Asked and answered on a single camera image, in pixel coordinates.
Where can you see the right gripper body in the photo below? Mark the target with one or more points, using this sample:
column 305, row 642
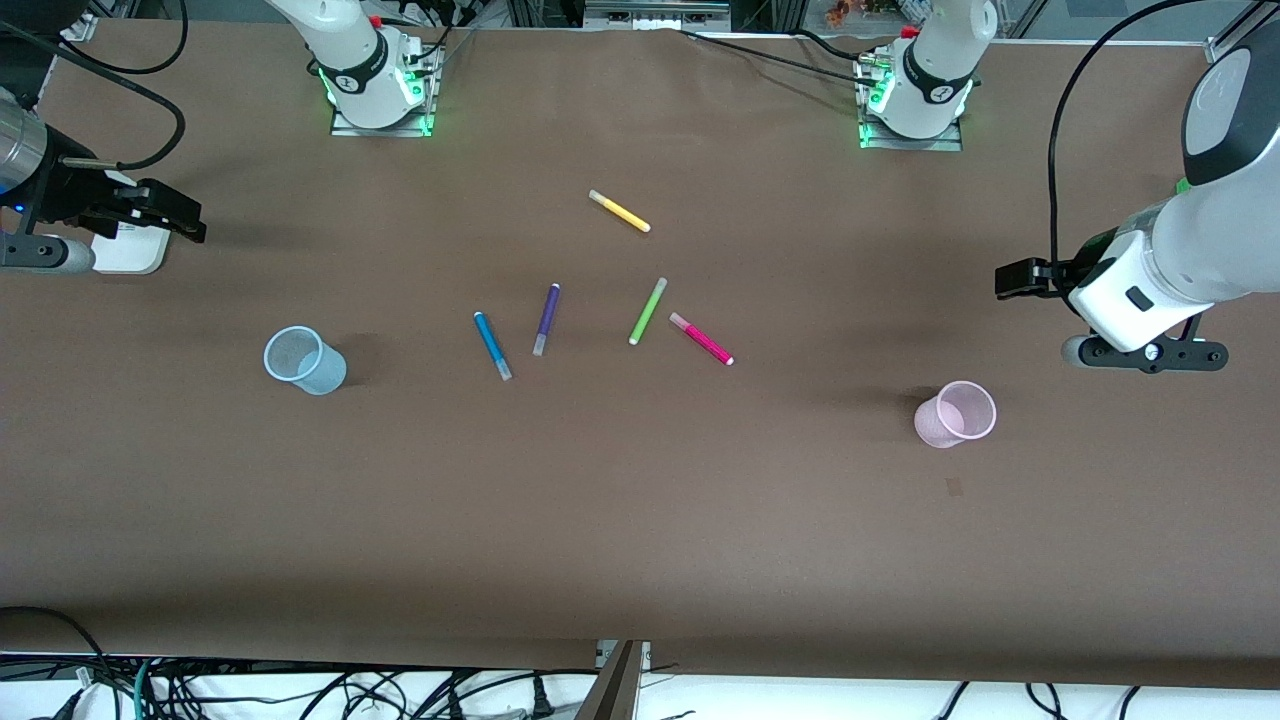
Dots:
column 68, row 192

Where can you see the pink marker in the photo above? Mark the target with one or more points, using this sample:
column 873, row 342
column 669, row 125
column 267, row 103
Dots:
column 705, row 342

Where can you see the blue marker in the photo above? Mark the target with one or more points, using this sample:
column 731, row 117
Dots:
column 490, row 342

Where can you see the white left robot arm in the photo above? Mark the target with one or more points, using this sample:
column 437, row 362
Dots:
column 1235, row 230

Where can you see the pink mesh cup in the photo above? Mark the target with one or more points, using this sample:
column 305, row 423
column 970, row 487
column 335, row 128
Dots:
column 935, row 425

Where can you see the blue mesh cup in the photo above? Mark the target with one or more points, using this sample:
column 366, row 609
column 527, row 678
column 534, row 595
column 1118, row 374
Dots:
column 320, row 375

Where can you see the green marker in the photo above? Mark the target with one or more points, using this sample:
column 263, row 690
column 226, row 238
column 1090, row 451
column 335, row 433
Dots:
column 647, row 312

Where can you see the purple marker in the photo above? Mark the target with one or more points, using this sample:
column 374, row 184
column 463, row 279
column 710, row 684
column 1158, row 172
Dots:
column 547, row 315

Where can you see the yellow marker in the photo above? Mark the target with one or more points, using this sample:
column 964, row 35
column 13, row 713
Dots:
column 622, row 212

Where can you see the brown table cover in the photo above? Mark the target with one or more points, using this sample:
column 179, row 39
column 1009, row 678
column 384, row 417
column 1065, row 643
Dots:
column 640, row 520

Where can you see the aluminium table leg profile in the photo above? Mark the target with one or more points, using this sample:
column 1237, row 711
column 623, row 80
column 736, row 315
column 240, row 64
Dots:
column 615, row 690

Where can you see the black power plug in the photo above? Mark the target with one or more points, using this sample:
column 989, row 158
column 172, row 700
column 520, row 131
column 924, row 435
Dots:
column 542, row 700

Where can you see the aluminium table corner bracket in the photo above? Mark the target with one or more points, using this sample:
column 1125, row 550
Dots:
column 80, row 28
column 1222, row 48

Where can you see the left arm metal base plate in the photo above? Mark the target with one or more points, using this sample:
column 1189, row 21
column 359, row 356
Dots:
column 910, row 145

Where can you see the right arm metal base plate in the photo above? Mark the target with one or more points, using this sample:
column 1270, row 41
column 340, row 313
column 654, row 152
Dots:
column 380, row 132

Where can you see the aluminium frame rail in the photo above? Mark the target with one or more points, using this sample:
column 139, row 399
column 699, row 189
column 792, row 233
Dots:
column 655, row 15

